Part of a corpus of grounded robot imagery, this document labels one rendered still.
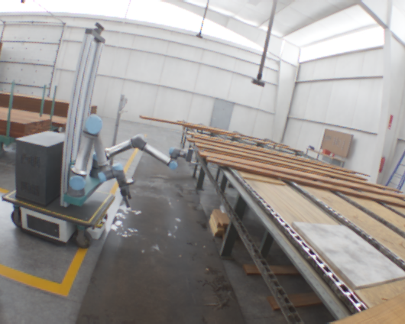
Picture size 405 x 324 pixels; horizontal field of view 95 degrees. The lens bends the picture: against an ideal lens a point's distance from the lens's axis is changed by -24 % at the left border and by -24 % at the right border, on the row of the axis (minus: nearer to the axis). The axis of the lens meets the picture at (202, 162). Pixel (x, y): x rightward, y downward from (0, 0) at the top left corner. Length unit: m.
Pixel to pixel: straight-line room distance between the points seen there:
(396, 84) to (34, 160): 8.44
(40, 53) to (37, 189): 12.87
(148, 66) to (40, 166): 11.20
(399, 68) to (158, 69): 10.56
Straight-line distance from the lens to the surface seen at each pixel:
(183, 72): 12.82
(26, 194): 2.26
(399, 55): 8.58
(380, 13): 8.31
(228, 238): 2.38
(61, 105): 7.20
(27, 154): 2.13
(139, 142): 2.25
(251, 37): 13.81
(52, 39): 14.57
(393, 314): 0.97
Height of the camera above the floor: 1.32
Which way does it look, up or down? 12 degrees down
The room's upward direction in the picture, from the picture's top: 13 degrees clockwise
